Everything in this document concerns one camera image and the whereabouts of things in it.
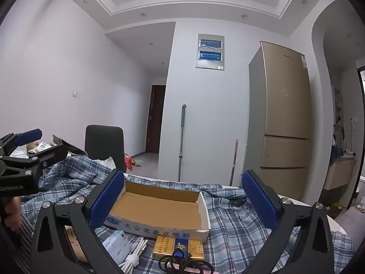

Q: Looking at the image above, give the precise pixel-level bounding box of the beige bathroom cabinet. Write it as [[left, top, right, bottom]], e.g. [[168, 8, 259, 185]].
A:
[[323, 154, 357, 190]]

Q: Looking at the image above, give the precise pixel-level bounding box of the dark wooden door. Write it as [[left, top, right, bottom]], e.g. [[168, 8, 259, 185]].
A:
[[145, 85, 166, 155]]

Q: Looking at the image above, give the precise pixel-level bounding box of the light blue tissue pack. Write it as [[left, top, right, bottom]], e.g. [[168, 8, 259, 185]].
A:
[[102, 230, 132, 266]]

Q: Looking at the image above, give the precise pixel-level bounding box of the white wipes packet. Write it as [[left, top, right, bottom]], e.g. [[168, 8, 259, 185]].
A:
[[27, 141, 56, 154]]

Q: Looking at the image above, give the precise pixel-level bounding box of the pink flat strip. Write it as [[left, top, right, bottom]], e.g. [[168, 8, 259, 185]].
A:
[[168, 264, 211, 274]]

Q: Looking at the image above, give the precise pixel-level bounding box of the blue plaid blanket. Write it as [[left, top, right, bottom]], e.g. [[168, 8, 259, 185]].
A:
[[17, 154, 354, 274]]

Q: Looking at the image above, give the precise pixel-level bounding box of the grey electrical panel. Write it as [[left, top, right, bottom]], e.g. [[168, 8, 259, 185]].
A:
[[196, 33, 225, 71]]

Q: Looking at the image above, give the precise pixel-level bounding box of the pink handled broom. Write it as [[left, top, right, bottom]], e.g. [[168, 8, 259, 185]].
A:
[[229, 139, 239, 187]]

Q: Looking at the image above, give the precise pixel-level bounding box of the white cable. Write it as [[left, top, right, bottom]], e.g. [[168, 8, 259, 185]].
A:
[[118, 237, 149, 274]]

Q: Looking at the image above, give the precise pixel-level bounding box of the cardboard box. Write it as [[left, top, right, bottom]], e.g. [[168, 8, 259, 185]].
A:
[[104, 178, 211, 240]]

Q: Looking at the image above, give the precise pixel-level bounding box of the gold refrigerator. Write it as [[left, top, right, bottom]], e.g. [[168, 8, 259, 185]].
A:
[[242, 41, 313, 197]]

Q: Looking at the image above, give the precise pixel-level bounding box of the dark grey chair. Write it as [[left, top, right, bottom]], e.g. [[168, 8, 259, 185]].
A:
[[85, 125, 127, 174]]

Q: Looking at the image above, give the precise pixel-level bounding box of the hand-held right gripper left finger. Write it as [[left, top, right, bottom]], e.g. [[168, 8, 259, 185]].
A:
[[30, 169, 126, 274]]

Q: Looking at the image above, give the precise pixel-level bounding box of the person's left hand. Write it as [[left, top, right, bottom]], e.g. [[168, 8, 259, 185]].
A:
[[4, 197, 23, 237]]

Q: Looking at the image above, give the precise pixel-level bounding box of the clear plastic bag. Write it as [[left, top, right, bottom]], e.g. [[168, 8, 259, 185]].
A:
[[94, 156, 116, 169]]

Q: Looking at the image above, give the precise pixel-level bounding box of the wall shelf niche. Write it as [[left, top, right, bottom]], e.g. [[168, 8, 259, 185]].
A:
[[332, 87, 343, 126]]

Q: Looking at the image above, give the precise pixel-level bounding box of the green handled mop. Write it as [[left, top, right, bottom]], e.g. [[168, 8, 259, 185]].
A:
[[177, 104, 187, 182]]

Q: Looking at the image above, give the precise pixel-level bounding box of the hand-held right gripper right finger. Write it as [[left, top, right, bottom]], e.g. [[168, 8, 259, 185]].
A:
[[241, 170, 334, 274]]

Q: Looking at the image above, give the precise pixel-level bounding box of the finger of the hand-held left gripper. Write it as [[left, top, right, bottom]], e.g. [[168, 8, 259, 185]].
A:
[[0, 128, 43, 157], [0, 134, 69, 187]]

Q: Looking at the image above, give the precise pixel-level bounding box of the yellow cigarette box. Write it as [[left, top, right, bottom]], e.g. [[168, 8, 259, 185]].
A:
[[151, 235, 205, 261]]

